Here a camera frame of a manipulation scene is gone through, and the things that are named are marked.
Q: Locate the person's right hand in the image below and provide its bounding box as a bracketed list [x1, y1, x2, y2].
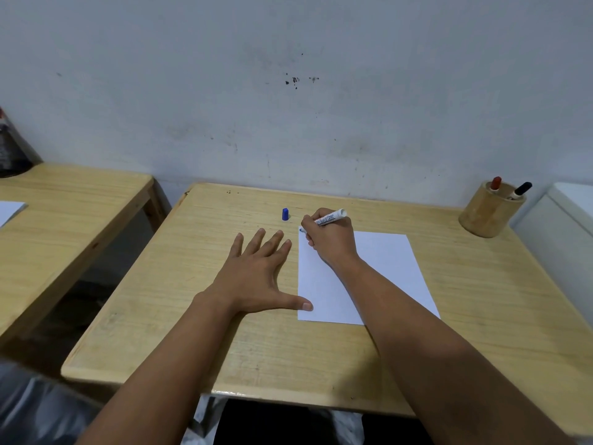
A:
[300, 209, 362, 272]

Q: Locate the person's left hand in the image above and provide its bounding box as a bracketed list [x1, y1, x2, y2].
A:
[195, 228, 314, 316]

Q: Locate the white marker pen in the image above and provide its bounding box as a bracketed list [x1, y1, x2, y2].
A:
[299, 208, 347, 233]

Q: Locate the white paper sheet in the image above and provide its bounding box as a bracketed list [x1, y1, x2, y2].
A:
[0, 201, 28, 229]
[297, 227, 441, 326]

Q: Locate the person's left forearm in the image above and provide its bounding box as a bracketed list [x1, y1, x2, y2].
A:
[76, 292, 246, 445]

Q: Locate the person's right forearm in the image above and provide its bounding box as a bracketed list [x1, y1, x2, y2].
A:
[334, 257, 573, 445]

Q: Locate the round wooden pen holder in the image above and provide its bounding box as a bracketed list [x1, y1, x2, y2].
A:
[459, 180, 527, 239]

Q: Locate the light wooden desk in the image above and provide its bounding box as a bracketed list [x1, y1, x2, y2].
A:
[0, 162, 172, 349]
[61, 182, 593, 439]

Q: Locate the dark bag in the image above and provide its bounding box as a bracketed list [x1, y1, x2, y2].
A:
[0, 106, 34, 179]

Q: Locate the white plastic box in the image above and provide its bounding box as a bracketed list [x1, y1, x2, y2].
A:
[511, 182, 593, 330]

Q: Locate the person's grey clothing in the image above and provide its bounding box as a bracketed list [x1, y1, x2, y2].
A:
[0, 359, 105, 445]

